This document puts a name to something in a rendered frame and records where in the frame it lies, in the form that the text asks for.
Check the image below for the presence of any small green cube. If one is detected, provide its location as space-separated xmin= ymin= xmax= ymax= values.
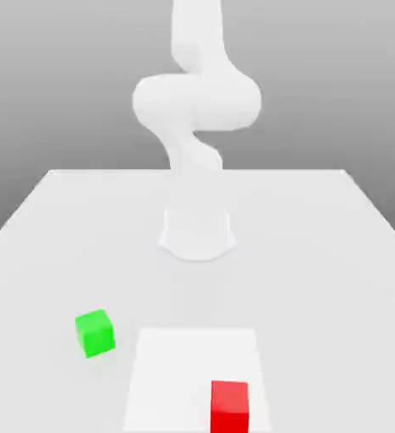
xmin=74 ymin=308 xmax=117 ymax=359

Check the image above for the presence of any small red cube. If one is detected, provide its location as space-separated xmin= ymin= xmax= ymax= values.
xmin=210 ymin=380 xmax=250 ymax=433

